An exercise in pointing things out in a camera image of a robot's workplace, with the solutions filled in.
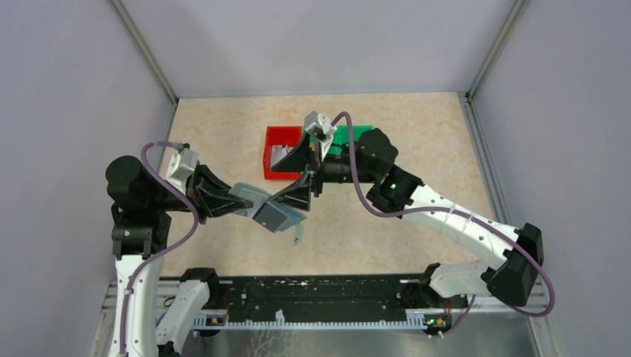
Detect sage green card holder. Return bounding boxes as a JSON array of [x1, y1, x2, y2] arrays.
[[229, 182, 307, 245]]

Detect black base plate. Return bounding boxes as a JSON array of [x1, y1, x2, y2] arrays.
[[175, 274, 470, 327]]

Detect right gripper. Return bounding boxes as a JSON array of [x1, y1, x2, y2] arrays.
[[269, 128, 379, 210]]

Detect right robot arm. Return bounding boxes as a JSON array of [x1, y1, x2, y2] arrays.
[[270, 129, 549, 309]]

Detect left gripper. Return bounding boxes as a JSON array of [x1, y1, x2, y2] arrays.
[[147, 158, 254, 222]]

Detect aluminium frame rail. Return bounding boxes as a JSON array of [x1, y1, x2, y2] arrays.
[[101, 277, 549, 315]]

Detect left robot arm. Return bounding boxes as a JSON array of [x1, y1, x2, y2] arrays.
[[106, 150, 253, 356]]

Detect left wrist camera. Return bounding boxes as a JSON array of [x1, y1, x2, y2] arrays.
[[165, 148, 199, 194]]

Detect white VIP cards in bin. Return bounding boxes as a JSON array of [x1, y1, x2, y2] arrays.
[[270, 145, 294, 167]]

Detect green plastic bin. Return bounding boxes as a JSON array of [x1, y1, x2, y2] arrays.
[[338, 125, 374, 141], [302, 125, 349, 161]]

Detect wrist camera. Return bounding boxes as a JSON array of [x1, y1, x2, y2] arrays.
[[165, 148, 199, 194], [304, 111, 337, 162]]

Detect right green plastic bin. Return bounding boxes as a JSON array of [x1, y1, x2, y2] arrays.
[[338, 125, 374, 141]]

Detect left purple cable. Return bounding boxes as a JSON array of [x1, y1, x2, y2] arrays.
[[118, 141, 200, 357]]

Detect red plastic bin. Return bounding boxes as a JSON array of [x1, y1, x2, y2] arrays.
[[263, 126, 302, 181]]

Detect middle green plastic bin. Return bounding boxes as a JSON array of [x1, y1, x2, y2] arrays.
[[302, 125, 349, 161]]

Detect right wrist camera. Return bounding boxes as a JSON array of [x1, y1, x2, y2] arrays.
[[304, 111, 337, 162]]

